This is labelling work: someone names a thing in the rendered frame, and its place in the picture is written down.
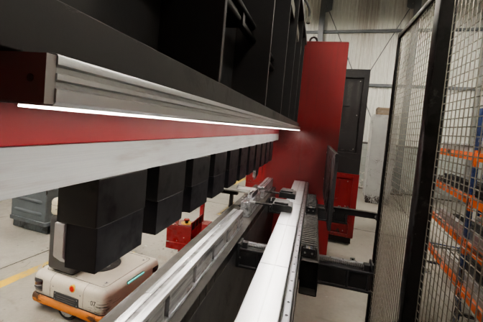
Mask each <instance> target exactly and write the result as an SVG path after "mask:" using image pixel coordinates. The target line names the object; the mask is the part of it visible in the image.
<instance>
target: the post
mask: <svg viewBox="0 0 483 322"><path fill-rule="evenodd" d="M454 2H455V0H436V6H435V13H434V19H433V30H432V37H431V48H430V54H429V60H428V72H427V78H426V84H425V95H424V102H423V116H422V125H421V131H420V139H419V144H418V154H417V160H416V166H415V178H414V184H413V195H412V201H411V208H410V219H409V225H408V237H407V243H406V249H405V260H404V267H403V273H402V284H401V290H400V312H399V318H398V322H415V313H416V307H417V301H418V290H419V284H420V273H421V267H422V261H423V266H424V267H425V263H426V261H425V259H426V252H427V244H428V235H429V229H427V236H426V227H427V220H428V209H429V203H430V197H431V186H432V180H433V169H434V163H435V157H436V146H437V140H438V129H439V123H440V117H441V106H442V100H443V89H444V83H445V77H446V66H447V60H448V69H447V72H448V71H449V68H450V64H449V63H450V62H451V56H449V58H448V53H449V55H451V52H452V46H453V40H454V39H453V38H454V29H455V23H454V24H453V29H452V31H453V32H452V35H451V25H452V19H453V13H454V15H455V14H456V12H457V5H458V0H456V6H455V7H456V8H455V12H454ZM455 21H456V15H455V16H454V22H455ZM450 36H451V39H452V40H451V46H450V47H451V48H450V52H449V43H450ZM425 237H426V241H425ZM425 242H426V244H425ZM424 244H425V252H424V258H425V259H423V250H424ZM424 267H423V269H422V273H423V274H424V269H425V268H424Z"/></svg>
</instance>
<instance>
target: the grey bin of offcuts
mask: <svg viewBox="0 0 483 322"><path fill-rule="evenodd" d="M57 197H58V188H56V189H52V190H46V191H43V192H39V193H33V194H30V195H23V196H20V197H16V198H13V199H12V203H11V214H10V217H9V218H11V219H14V222H13V225H15V226H19V227H22V228H25V229H29V230H33V231H37V232H40V233H43V234H50V223H51V217H52V216H53V215H54V214H52V212H51V210H52V200H53V199H54V198H57Z"/></svg>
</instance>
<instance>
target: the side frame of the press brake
mask: <svg viewBox="0 0 483 322"><path fill-rule="evenodd" d="M348 51H349V42H319V41H307V45H305V50H304V57H303V71H302V78H301V86H300V100H299V107H298V121H297V123H299V127H300V130H290V129H280V131H279V139H278V140H275V141H274V142H273V150H272V160H271V161H269V162H268V163H266V164H264V165H263V166H261V167H259V170H258V176H257V178H256V179H254V178H253V177H252V175H253V172H252V173H251V174H249V175H246V183H245V186H247V187H253V186H254V185H259V184H260V183H261V182H262V181H263V180H265V179H266V178H273V181H272V187H276V190H275V192H280V190H281V189H282V188H290V189H291V188H292V186H293V183H294V181H295V180H299V181H305V182H308V183H309V189H308V194H313V195H315V194H316V199H317V200H318V204H321V205H324V201H323V182H324V174H325V167H326V154H327V153H326V152H327V146H328V145H330V146H331V147H332V148H333V149H334V150H335V151H336V152H338V145H339V132H340V125H341V112H342V106H343V98H344V86H345V78H346V66H347V59H348ZM328 233H329V231H328V230H327V224H326V221H319V220H318V243H319V254H323V255H326V253H327V246H328Z"/></svg>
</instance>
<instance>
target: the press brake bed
mask: <svg viewBox="0 0 483 322"><path fill-rule="evenodd" d="M272 220H273V213H269V212H268V206H265V207H264V209H263V211H262V212H261V214H260V215H259V217H258V218H257V220H256V221H255V222H254V224H253V226H252V227H251V229H250V230H249V232H248V233H247V235H246V236H245V237H244V240H246V241H249V242H256V243H261V244H267V243H268V241H269V240H270V237H271V233H272ZM236 254H237V250H236V251H235V253H234V254H233V256H232V257H231V259H230V260H229V262H228V263H227V265H226V266H225V268H224V269H223V271H222V272H221V274H220V275H219V276H218V278H217V280H216V281H215V283H214V284H213V286H212V287H211V289H210V290H209V291H208V293H207V295H206V296H205V298H204V299H203V301H202V302H201V304H200V305H199V306H198V308H197V310H196V311H195V313H194V314H193V316H192V317H191V319H190V320H189V322H234V321H235V319H236V316H237V314H238V312H239V309H240V307H241V305H242V302H243V300H244V297H245V295H246V294H247V291H248V289H249V286H250V284H251V281H252V279H253V277H254V274H255V272H256V271H255V270H249V269H245V268H241V267H236Z"/></svg>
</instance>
